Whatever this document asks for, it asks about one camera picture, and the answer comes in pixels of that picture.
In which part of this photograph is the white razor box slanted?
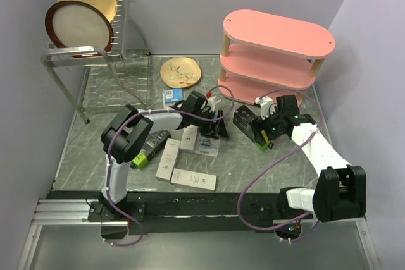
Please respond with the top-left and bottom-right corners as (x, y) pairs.
(155, 138), (180, 182)

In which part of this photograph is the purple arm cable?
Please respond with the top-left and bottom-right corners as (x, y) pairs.
(106, 85), (235, 248)
(237, 89), (324, 242)

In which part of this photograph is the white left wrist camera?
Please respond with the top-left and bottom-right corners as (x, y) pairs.
(204, 96), (221, 112)

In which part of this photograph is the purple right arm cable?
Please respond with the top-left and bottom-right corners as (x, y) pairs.
(237, 89), (324, 242)

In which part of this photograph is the metal dish rack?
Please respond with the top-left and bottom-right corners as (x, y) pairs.
(40, 0), (151, 123)

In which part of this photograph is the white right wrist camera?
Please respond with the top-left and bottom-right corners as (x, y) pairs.
(254, 96), (275, 120)

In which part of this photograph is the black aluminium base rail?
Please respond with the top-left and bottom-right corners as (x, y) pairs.
(31, 189), (368, 239)

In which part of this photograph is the blue razor blister pack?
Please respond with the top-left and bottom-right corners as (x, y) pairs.
(194, 122), (220, 157)
(162, 89), (185, 109)

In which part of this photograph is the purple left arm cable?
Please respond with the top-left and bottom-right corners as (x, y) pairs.
(106, 85), (235, 248)

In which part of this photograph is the floral wooden plate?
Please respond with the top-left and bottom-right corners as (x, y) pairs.
(160, 57), (202, 89)

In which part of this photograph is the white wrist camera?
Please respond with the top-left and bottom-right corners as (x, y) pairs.
(204, 96), (221, 112)
(254, 96), (275, 120)

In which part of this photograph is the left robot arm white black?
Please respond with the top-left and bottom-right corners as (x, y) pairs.
(98, 90), (232, 221)

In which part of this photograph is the black green razor box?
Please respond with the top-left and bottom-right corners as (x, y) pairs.
(233, 105), (274, 151)
(130, 130), (171, 169)

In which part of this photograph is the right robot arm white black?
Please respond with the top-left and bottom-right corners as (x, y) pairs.
(260, 95), (366, 223)

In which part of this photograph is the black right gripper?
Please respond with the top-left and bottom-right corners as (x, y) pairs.
(250, 106), (284, 146)

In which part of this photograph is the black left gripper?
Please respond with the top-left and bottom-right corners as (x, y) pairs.
(192, 109), (228, 139)

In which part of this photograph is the white razor box upright centre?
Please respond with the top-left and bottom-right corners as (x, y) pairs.
(180, 125), (199, 153)

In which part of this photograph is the pink three-tier shelf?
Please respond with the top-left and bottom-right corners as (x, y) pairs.
(218, 9), (335, 104)

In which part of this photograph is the brown rimmed white plate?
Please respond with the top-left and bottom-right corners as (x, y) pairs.
(44, 1), (114, 52)

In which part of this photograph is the white razor box bottom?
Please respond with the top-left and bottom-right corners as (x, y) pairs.
(170, 168), (217, 191)

